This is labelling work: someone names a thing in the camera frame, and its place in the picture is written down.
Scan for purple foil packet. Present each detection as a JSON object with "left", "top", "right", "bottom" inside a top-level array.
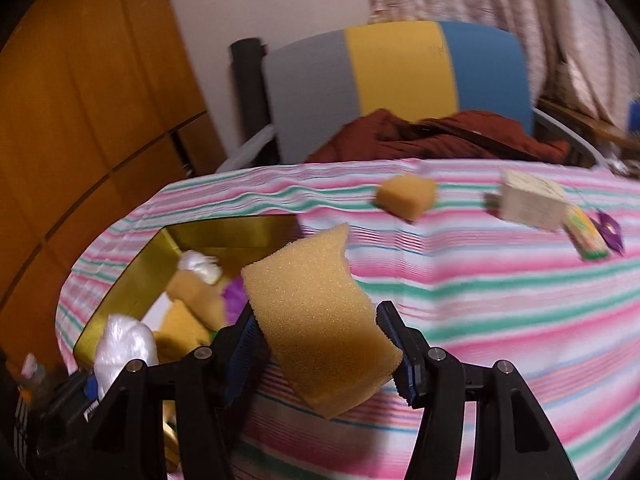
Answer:
[{"left": 598, "top": 210, "right": 625, "bottom": 255}]

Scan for white foam block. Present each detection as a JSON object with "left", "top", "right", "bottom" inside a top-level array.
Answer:
[{"left": 141, "top": 292, "right": 172, "bottom": 332}]

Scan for clear plastic bag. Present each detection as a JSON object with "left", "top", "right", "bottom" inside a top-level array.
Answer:
[{"left": 178, "top": 250, "right": 222, "bottom": 285}]

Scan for gold metal tin tray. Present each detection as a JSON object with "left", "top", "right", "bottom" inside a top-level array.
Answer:
[{"left": 74, "top": 214, "right": 302, "bottom": 379}]

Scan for striped pink green tablecloth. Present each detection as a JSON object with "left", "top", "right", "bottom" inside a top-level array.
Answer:
[{"left": 55, "top": 159, "right": 639, "bottom": 479}]

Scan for beige cardboard box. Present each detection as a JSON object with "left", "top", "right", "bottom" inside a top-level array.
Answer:
[{"left": 499, "top": 169, "right": 568, "bottom": 232}]

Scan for yellow sponge block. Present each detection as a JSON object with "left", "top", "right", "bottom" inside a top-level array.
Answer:
[{"left": 374, "top": 174, "right": 437, "bottom": 222}]

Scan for white chair armrest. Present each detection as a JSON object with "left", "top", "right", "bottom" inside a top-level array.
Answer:
[{"left": 216, "top": 125, "right": 276, "bottom": 174}]

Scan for wooden wardrobe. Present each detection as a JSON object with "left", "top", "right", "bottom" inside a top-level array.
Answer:
[{"left": 1, "top": 0, "right": 226, "bottom": 373}]

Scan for dark red garment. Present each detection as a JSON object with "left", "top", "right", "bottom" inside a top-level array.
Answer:
[{"left": 306, "top": 108, "right": 570, "bottom": 164}]

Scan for blue cup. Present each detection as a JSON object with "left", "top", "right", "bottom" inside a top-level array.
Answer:
[{"left": 627, "top": 99, "right": 640, "bottom": 136}]

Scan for grey yellow blue chair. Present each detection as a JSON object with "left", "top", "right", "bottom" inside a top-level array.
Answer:
[{"left": 262, "top": 21, "right": 534, "bottom": 164}]

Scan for black rolled mat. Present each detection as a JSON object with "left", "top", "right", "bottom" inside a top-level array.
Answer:
[{"left": 229, "top": 37, "right": 271, "bottom": 141}]

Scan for patterned pink curtain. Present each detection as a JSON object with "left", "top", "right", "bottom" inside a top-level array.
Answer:
[{"left": 370, "top": 0, "right": 639, "bottom": 130}]

